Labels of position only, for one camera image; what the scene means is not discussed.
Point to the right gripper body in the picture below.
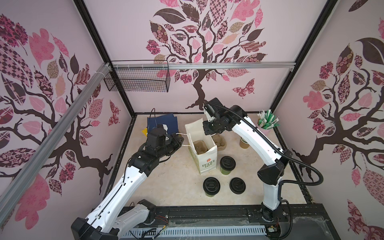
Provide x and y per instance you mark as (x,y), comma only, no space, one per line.
(211,127)

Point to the pulp cup carrier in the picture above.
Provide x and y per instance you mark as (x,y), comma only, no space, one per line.
(200,147)

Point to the white illustrated paper bag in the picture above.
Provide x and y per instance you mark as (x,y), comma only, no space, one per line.
(207,161)

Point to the black cup lid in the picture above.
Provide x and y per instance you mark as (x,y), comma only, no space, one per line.
(227,163)
(211,185)

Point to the green paper coffee cup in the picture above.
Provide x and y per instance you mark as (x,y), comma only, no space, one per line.
(225,172)

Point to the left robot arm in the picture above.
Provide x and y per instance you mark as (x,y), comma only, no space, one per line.
(106,222)

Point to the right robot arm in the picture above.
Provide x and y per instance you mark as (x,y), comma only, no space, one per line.
(221,118)

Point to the stack of pulp cup carriers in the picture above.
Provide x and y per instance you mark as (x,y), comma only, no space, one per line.
(220,142)

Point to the stack of paper cups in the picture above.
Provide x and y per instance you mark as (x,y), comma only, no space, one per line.
(243,144)

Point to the dark blue napkins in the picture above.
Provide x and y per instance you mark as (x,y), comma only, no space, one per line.
(169,120)

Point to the pink straw holder cup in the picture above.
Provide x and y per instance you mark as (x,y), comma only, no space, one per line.
(264,131)

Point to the bundle of wrapped straws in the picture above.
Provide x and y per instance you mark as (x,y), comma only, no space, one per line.
(267,120)

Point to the stack of black lids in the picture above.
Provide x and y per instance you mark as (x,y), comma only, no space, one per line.
(237,186)

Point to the yellow napkins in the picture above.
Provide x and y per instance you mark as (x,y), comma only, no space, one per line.
(145,131)

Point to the aluminium rail back wall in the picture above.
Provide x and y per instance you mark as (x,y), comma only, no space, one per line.
(202,66)

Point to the aluminium rail wall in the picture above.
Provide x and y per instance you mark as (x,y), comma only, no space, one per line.
(202,66)
(23,180)

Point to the black wire basket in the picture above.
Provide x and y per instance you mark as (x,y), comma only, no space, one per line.
(139,76)

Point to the white slotted cable duct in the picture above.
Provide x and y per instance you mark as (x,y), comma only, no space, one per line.
(193,232)

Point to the aluminium rail left wall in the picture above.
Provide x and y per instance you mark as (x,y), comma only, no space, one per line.
(23,180)

